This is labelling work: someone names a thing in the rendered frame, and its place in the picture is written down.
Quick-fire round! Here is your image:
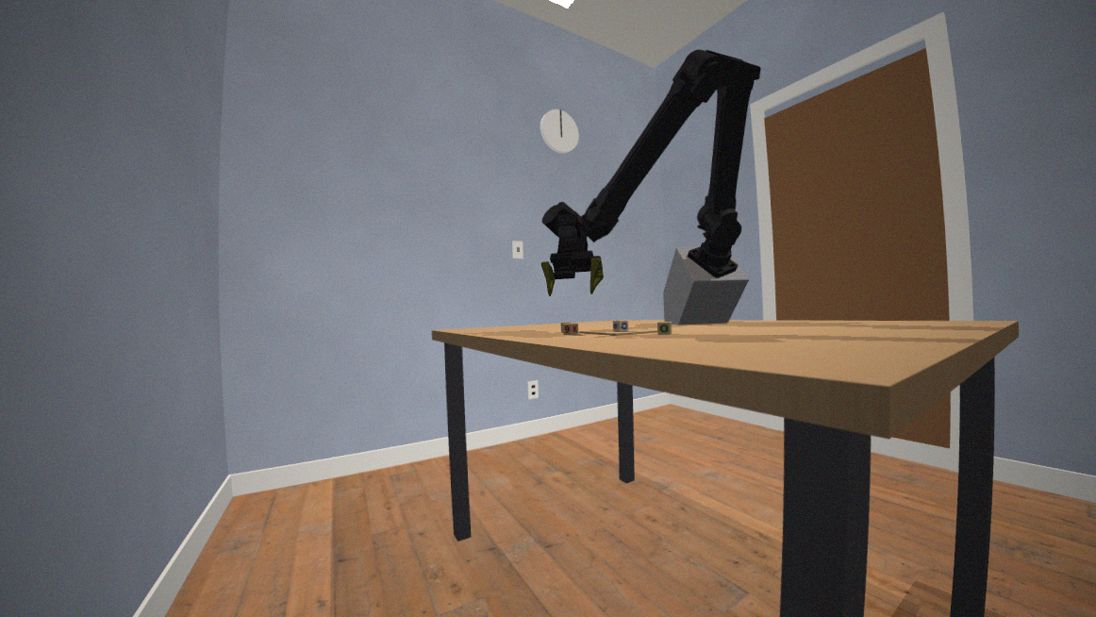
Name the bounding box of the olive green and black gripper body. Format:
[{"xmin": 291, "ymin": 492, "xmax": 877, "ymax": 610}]
[{"xmin": 550, "ymin": 251, "xmax": 600, "ymax": 279}]

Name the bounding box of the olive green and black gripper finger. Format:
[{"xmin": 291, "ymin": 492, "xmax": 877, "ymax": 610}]
[
  {"xmin": 590, "ymin": 258, "xmax": 604, "ymax": 294},
  {"xmin": 541, "ymin": 261, "xmax": 555, "ymax": 296}
]

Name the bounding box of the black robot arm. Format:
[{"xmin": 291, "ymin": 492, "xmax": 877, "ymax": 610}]
[{"xmin": 543, "ymin": 50, "xmax": 761, "ymax": 278}]

